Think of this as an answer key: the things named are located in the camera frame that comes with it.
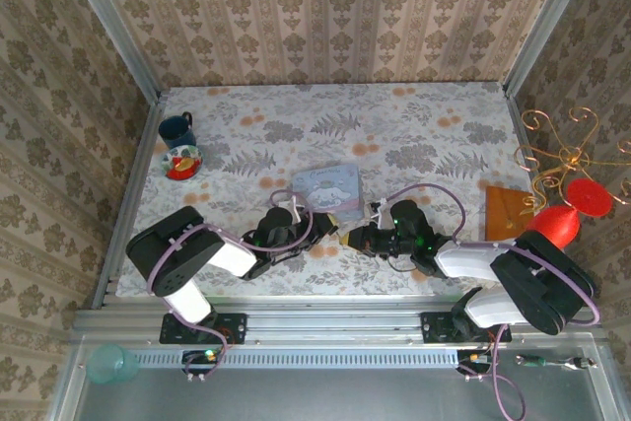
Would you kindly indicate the cartoon dog print tin box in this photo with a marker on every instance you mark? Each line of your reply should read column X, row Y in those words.
column 328, row 189

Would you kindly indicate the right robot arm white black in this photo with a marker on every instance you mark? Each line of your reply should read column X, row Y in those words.
column 532, row 283

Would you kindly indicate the orange wooden board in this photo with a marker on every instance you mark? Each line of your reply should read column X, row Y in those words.
column 508, row 214

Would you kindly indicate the floral patterned table cover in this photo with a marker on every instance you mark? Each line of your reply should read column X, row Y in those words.
column 276, row 135

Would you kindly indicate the small colourful patterned bowl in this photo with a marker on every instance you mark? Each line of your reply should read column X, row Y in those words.
column 182, row 163

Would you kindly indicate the small black controller board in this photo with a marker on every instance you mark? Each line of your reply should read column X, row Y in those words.
column 473, row 359
column 202, row 361

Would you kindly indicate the dark blue mug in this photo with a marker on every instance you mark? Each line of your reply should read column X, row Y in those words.
column 176, row 129

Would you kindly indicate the grey metal tray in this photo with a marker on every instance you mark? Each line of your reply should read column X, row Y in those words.
column 296, row 396

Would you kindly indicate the red hourglass shaped object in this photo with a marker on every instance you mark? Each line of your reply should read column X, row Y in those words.
column 589, row 196

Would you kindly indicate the translucent green plastic cup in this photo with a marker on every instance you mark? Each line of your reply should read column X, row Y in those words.
column 111, row 364

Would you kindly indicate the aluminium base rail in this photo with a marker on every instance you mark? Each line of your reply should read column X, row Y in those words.
column 335, row 317

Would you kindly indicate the aluminium frame post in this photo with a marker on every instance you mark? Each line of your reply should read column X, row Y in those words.
column 547, row 21
column 106, row 12

